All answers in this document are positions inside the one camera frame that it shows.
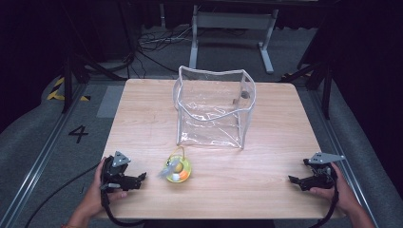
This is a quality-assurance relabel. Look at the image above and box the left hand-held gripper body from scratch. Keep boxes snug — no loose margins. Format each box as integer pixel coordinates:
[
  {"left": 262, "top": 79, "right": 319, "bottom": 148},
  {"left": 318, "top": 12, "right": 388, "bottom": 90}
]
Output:
[{"left": 100, "top": 150, "right": 144, "bottom": 194}]

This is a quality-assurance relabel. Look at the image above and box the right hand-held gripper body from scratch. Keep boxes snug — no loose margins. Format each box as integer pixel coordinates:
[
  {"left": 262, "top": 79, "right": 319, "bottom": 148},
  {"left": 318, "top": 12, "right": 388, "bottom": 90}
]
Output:
[{"left": 296, "top": 152, "right": 346, "bottom": 192}]

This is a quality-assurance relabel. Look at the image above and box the yellow round cat toy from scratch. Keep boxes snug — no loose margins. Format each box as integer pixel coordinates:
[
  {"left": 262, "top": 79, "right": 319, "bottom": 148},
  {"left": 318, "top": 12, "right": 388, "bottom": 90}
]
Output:
[{"left": 157, "top": 145, "right": 193, "bottom": 184}]

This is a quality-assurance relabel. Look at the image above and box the clear plastic bag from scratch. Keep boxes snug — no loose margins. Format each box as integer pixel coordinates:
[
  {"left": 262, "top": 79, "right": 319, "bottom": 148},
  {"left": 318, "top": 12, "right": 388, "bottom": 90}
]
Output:
[{"left": 172, "top": 65, "right": 257, "bottom": 150}]

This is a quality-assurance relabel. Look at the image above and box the person's right hand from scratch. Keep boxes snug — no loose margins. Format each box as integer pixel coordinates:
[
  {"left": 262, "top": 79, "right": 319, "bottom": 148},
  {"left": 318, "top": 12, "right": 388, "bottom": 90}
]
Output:
[{"left": 309, "top": 162, "right": 362, "bottom": 216}]

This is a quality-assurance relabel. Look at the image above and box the person's left hand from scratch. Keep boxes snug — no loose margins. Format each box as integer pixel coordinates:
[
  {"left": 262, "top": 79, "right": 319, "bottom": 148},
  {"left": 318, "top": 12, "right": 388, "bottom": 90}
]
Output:
[{"left": 78, "top": 157, "right": 128, "bottom": 219}]

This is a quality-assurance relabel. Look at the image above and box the black tripod stand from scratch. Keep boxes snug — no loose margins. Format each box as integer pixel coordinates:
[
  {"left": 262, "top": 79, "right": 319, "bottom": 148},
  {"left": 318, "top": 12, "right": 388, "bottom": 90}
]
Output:
[
  {"left": 279, "top": 60, "right": 334, "bottom": 121},
  {"left": 62, "top": 53, "right": 127, "bottom": 114}
]

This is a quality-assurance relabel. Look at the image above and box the yellow black floor tape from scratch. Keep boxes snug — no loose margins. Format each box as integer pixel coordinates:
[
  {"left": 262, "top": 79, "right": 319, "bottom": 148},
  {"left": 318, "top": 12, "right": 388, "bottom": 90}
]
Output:
[{"left": 47, "top": 77, "right": 91, "bottom": 103}]

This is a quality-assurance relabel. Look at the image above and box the metal floor rail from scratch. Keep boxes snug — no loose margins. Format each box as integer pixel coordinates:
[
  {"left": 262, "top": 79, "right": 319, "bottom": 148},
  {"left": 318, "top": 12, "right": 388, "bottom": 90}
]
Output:
[
  {"left": 0, "top": 83, "right": 87, "bottom": 228},
  {"left": 309, "top": 89, "right": 380, "bottom": 228}
]

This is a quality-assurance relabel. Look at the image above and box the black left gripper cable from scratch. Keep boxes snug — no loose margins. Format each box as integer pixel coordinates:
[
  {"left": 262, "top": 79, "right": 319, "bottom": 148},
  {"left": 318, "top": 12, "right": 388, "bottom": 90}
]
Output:
[{"left": 24, "top": 161, "right": 150, "bottom": 228}]

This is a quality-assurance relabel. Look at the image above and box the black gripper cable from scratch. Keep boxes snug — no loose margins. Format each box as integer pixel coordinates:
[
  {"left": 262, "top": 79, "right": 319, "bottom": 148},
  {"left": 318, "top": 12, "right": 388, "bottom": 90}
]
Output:
[
  {"left": 24, "top": 161, "right": 150, "bottom": 228},
  {"left": 317, "top": 177, "right": 340, "bottom": 228}
]

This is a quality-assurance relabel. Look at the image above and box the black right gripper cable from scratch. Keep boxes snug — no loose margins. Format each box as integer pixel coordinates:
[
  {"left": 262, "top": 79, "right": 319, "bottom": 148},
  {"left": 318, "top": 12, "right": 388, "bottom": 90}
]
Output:
[{"left": 317, "top": 177, "right": 340, "bottom": 228}]

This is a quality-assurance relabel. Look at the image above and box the bundle of floor cables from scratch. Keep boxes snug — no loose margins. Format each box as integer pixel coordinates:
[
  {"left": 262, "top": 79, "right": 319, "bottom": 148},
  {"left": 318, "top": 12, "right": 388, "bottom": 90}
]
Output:
[{"left": 104, "top": 25, "right": 194, "bottom": 80}]

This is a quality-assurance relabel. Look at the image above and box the grey metal table frame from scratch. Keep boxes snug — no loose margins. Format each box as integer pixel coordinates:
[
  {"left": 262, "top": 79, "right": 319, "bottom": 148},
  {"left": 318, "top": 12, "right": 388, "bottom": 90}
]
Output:
[{"left": 188, "top": 4, "right": 279, "bottom": 75}]

